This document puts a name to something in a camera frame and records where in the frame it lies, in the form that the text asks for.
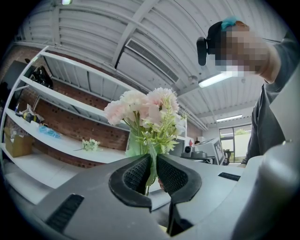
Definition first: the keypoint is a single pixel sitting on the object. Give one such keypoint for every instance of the black bag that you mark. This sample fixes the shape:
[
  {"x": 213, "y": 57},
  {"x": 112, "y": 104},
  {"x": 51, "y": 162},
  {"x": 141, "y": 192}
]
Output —
[{"x": 42, "y": 77}]

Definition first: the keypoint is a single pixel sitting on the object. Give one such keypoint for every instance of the black head-mounted camera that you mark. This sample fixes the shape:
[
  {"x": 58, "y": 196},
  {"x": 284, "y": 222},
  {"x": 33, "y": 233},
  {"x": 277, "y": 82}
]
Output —
[{"x": 202, "y": 51}]

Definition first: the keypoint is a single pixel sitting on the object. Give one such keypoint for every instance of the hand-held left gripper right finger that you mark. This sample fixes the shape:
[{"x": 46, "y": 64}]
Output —
[{"x": 199, "y": 201}]

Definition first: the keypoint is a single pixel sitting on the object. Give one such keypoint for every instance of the white metal shelving rack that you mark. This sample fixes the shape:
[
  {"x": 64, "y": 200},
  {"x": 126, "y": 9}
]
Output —
[{"x": 58, "y": 150}]

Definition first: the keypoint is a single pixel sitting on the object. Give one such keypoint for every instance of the small white flower spray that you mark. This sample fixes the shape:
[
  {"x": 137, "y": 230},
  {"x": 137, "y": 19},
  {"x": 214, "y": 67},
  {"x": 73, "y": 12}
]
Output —
[{"x": 90, "y": 144}]

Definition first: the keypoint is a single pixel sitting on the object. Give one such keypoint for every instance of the glass window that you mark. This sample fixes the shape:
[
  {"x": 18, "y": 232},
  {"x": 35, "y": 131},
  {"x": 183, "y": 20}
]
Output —
[{"x": 236, "y": 143}]

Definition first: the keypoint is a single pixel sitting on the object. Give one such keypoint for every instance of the person's dark shirt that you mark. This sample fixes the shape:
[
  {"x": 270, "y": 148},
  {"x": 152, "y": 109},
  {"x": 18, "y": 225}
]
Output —
[{"x": 269, "y": 122}]

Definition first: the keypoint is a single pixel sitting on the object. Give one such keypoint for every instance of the pink white flowers bunch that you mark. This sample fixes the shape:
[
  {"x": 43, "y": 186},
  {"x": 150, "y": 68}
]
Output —
[{"x": 150, "y": 105}]

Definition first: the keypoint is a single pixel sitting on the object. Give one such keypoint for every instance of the turquoise plastic packet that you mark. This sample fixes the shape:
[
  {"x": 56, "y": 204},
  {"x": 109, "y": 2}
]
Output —
[{"x": 49, "y": 132}]

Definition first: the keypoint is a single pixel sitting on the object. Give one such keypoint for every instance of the yellow black tool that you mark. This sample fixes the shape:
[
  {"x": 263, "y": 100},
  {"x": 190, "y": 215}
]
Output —
[{"x": 30, "y": 116}]

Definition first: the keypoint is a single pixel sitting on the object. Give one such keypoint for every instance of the white ceiling air conditioner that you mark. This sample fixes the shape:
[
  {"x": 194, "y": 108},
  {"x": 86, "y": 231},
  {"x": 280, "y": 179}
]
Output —
[{"x": 145, "y": 61}]

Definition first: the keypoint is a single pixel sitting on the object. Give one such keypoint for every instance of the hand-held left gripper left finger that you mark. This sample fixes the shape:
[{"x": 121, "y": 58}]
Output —
[{"x": 93, "y": 187}]

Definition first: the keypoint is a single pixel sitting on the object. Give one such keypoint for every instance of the ceiling tube light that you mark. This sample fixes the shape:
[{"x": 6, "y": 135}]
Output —
[
  {"x": 214, "y": 79},
  {"x": 229, "y": 117},
  {"x": 66, "y": 2}
]

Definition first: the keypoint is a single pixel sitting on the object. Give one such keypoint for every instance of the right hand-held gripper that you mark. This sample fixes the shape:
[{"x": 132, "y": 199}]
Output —
[{"x": 211, "y": 150}]

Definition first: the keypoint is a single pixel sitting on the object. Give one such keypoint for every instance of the open cardboard box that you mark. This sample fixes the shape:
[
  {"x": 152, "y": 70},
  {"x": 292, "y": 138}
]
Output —
[{"x": 18, "y": 145}]

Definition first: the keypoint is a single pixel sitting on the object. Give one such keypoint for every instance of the person's head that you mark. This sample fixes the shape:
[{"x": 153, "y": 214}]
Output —
[{"x": 248, "y": 51}]

